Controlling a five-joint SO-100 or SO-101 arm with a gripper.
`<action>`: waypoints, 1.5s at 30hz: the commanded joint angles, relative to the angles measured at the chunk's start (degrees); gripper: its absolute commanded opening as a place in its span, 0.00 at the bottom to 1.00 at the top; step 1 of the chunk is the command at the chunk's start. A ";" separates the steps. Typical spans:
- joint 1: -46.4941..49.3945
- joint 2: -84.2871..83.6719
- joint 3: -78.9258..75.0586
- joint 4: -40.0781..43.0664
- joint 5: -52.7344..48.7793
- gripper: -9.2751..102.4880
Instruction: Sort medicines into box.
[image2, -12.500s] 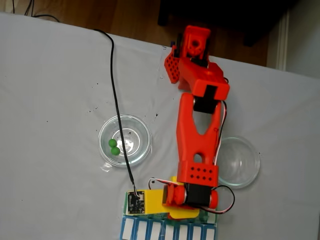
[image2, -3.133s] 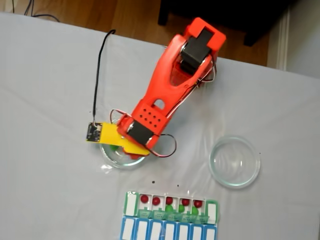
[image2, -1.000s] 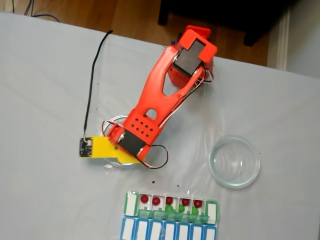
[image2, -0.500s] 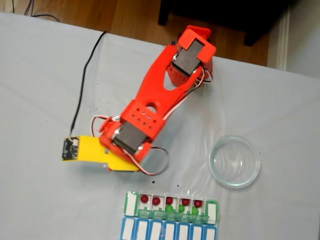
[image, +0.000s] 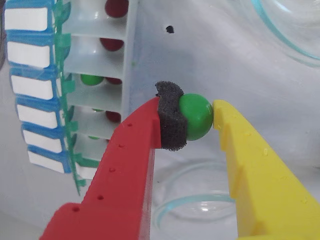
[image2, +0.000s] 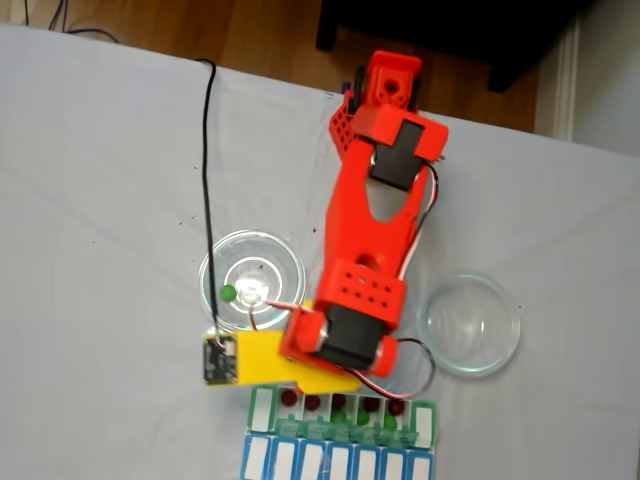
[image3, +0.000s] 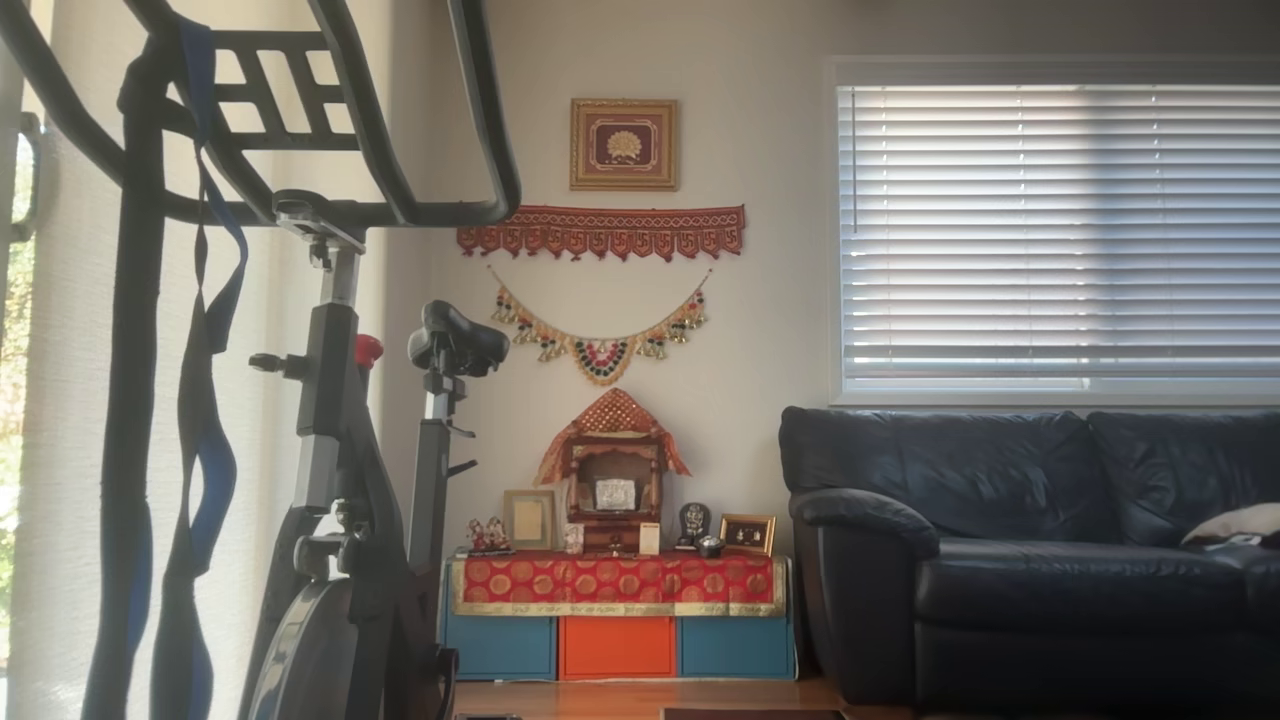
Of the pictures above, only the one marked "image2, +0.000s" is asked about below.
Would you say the thin black floor cable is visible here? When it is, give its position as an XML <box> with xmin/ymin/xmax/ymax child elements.
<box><xmin>48</xmin><ymin>0</ymin><xmax>121</xmax><ymax>46</ymax></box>

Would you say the red white black servo wire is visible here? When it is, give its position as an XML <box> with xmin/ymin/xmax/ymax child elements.
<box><xmin>349</xmin><ymin>338</ymin><xmax>436</xmax><ymax>400</ymax></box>
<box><xmin>247</xmin><ymin>298</ymin><xmax>311</xmax><ymax>334</ymax></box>
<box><xmin>399</xmin><ymin>164</ymin><xmax>440</xmax><ymax>281</ymax></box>

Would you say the clear glass bowl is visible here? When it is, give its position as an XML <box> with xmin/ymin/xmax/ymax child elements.
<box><xmin>197</xmin><ymin>229</ymin><xmax>307</xmax><ymax>334</ymax></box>
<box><xmin>422</xmin><ymin>272</ymin><xmax>521</xmax><ymax>379</ymax></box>

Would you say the dark wooden furniture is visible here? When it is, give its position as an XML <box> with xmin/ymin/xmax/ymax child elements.
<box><xmin>314</xmin><ymin>0</ymin><xmax>601</xmax><ymax>94</ymax></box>

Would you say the black camera cable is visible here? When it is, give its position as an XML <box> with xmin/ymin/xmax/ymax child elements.
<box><xmin>194</xmin><ymin>57</ymin><xmax>221</xmax><ymax>346</ymax></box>

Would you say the white door trim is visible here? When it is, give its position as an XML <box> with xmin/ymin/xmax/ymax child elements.
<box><xmin>552</xmin><ymin>19</ymin><xmax>582</xmax><ymax>142</ymax></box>

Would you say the white table cloth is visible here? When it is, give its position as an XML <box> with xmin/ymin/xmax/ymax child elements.
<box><xmin>0</xmin><ymin>24</ymin><xmax>640</xmax><ymax>480</ymax></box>

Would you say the black camera circuit board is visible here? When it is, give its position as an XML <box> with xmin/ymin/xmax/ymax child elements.
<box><xmin>202</xmin><ymin>335</ymin><xmax>239</xmax><ymax>386</ymax></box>

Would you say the blue green pill organizer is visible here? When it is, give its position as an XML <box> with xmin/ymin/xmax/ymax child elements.
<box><xmin>242</xmin><ymin>383</ymin><xmax>441</xmax><ymax>480</ymax></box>

